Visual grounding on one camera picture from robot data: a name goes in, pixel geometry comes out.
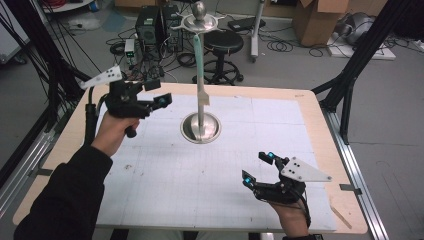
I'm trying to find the person's right hand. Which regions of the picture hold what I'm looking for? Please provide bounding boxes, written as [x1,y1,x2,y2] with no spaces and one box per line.
[269,199,310,238]

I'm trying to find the white gridded mat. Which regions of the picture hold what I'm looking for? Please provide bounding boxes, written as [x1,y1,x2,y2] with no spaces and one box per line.
[95,93,338,233]

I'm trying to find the aluminium rail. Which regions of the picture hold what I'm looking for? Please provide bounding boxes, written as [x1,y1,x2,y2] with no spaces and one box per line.
[321,108,390,240]
[0,129,57,218]

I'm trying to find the thick black gripper cable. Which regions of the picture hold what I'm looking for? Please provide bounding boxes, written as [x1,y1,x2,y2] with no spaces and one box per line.
[83,86,102,146]

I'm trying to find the person's left hand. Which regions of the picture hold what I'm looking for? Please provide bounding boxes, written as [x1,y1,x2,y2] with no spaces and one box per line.
[91,110,141,158]

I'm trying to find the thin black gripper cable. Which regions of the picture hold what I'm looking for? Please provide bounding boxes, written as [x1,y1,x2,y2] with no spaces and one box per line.
[297,190,313,230]

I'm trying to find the black computer tower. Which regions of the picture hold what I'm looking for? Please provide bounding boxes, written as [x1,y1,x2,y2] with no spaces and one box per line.
[162,4,185,53]
[134,5,164,54]

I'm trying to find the white stand pole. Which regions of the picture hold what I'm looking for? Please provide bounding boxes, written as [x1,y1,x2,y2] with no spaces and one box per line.
[250,0,267,63]

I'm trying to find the brown cardboard box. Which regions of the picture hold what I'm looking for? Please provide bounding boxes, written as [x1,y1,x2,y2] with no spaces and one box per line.
[292,0,351,48]

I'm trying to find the silver metal hook stand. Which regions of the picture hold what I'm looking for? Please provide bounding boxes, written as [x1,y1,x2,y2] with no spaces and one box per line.
[169,0,228,145]

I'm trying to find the black frame struts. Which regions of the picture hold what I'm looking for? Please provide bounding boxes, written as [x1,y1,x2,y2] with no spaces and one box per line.
[0,0,95,134]
[311,0,415,145]

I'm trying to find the black round stool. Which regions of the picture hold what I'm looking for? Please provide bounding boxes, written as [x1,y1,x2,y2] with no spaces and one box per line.
[192,28,245,86]

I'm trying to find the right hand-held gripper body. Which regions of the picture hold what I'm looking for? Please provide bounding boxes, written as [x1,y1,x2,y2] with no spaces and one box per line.
[252,156,333,205]

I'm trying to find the white floor board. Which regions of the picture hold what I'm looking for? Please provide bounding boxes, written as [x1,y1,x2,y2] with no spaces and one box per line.
[325,32,397,61]

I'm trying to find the thin wooden stick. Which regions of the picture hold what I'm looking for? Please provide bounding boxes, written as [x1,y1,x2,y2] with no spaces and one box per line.
[329,204,353,230]

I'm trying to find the grey round helmet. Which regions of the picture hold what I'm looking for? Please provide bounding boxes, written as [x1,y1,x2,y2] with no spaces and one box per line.
[335,12,376,46]

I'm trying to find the small white power box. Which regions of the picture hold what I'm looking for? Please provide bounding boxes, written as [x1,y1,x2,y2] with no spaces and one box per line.
[124,38,137,58]

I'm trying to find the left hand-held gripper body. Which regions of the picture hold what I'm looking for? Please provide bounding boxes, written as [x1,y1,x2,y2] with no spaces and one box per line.
[79,65,152,139]

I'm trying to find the grey metal bracket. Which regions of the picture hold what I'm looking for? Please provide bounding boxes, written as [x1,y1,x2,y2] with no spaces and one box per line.
[338,183,363,196]
[27,167,54,178]

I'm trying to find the flat black device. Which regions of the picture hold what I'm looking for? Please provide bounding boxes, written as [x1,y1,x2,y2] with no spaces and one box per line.
[227,16,267,33]

